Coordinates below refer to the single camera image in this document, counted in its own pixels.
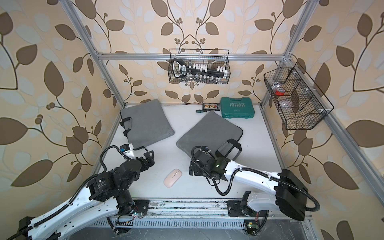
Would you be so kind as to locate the right black wire basket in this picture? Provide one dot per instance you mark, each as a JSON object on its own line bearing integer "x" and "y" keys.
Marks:
{"x": 305, "y": 103}

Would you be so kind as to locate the black screwdriver bit set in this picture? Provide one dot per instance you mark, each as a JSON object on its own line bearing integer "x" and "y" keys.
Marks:
{"x": 209, "y": 107}

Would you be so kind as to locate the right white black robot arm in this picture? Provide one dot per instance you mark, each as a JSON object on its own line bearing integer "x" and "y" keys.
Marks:
{"x": 283, "y": 190}

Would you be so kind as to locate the black socket holder rail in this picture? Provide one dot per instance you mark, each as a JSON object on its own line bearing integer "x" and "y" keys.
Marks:
{"x": 181, "y": 69}

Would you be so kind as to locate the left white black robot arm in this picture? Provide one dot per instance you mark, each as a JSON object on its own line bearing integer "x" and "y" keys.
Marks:
{"x": 100, "y": 197}

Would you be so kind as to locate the pink computer mouse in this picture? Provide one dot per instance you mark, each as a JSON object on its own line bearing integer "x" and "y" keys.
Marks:
{"x": 172, "y": 178}

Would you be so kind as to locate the black wire basket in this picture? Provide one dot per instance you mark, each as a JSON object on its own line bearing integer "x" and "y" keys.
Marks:
{"x": 213, "y": 58}
{"x": 305, "y": 103}

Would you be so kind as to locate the aluminium frame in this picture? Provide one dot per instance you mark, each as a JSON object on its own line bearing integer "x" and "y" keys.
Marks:
{"x": 316, "y": 69}

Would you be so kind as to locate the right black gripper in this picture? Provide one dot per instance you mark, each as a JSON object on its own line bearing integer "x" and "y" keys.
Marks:
{"x": 196, "y": 171}

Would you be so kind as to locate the grey laptop bag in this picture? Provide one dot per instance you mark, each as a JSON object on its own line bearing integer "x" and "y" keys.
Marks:
{"x": 145, "y": 124}
{"x": 212, "y": 131}

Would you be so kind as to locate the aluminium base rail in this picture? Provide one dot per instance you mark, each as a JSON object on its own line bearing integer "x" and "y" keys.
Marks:
{"x": 189, "y": 214}

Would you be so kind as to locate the back black wire basket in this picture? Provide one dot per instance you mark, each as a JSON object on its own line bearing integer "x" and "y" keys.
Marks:
{"x": 213, "y": 58}

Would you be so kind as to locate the green plastic tool case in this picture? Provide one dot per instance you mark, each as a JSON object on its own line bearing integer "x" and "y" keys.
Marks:
{"x": 237, "y": 108}

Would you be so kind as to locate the red item in basket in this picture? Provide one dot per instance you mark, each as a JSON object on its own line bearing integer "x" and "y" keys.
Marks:
{"x": 279, "y": 91}

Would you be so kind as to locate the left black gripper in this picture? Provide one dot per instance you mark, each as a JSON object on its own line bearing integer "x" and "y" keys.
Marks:
{"x": 151, "y": 162}

